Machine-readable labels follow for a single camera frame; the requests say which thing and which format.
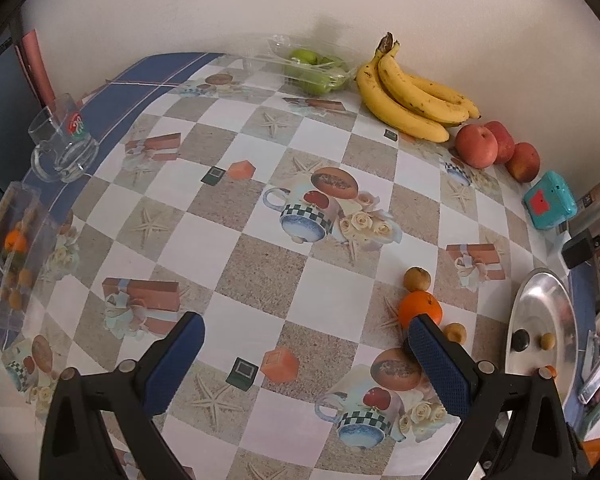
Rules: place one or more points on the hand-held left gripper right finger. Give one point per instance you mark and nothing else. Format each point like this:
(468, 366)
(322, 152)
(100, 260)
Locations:
(437, 360)

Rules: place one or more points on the clear plastic clamshell box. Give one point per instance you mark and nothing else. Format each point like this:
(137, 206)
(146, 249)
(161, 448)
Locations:
(280, 45)

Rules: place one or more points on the orange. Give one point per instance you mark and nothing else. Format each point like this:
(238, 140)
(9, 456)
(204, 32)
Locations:
(551, 370)
(422, 302)

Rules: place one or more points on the black power adapter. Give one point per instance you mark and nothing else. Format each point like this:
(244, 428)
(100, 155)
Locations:
(580, 251)

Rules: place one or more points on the silver metal plate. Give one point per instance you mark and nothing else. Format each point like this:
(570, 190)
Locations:
(545, 305)

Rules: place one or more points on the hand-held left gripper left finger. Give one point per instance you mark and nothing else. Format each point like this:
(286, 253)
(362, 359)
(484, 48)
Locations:
(175, 360)

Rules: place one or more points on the small mandarin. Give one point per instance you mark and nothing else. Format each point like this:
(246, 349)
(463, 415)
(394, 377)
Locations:
(15, 241)

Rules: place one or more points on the clear glass mug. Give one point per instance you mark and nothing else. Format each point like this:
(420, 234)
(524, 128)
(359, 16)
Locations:
(65, 155)

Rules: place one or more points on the reddish brown plank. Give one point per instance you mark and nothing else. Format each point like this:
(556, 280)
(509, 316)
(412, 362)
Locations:
(35, 70)

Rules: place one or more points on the yellow banana bunch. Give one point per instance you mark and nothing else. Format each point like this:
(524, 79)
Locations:
(405, 110)

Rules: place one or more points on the teal box with red label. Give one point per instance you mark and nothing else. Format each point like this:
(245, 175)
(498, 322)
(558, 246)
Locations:
(550, 200)

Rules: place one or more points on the heap of small longans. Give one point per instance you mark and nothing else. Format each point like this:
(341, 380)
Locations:
(25, 276)

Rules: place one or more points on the checkered printed tablecloth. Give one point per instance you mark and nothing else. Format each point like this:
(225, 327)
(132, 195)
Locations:
(260, 260)

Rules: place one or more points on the brown longan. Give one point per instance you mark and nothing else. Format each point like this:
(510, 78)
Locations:
(547, 341)
(454, 332)
(417, 278)

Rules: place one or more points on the red apple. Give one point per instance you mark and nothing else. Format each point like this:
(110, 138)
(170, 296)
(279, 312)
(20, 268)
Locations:
(476, 146)
(504, 137)
(524, 161)

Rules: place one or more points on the clear plastic produce tub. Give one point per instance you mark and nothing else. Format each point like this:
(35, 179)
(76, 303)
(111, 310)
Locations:
(10, 210)

